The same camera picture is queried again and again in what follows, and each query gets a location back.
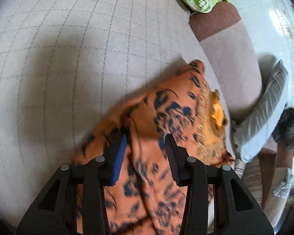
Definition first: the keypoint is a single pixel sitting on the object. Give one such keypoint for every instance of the grey striped pillow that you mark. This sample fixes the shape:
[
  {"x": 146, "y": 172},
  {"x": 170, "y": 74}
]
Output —
[{"x": 251, "y": 135}]

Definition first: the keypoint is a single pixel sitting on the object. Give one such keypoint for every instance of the pink and maroon blanket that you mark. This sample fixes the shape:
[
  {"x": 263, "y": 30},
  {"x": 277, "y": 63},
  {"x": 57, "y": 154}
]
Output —
[{"x": 229, "y": 49}]

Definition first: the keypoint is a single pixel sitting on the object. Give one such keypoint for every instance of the grey checked bed sheet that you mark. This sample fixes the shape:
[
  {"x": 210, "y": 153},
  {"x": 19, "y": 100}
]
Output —
[{"x": 63, "y": 65}]

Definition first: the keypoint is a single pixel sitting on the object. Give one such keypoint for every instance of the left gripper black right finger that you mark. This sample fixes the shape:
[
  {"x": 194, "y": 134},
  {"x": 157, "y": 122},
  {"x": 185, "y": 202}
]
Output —
[{"x": 235, "y": 209}]

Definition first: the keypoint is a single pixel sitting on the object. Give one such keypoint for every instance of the orange floral print garment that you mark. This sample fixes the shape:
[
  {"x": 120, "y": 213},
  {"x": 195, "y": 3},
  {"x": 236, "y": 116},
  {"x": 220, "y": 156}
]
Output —
[{"x": 145, "y": 199}]

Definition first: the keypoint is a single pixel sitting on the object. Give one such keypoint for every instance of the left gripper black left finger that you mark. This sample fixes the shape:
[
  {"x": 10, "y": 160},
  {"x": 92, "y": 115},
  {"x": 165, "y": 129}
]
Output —
[{"x": 54, "y": 209}]

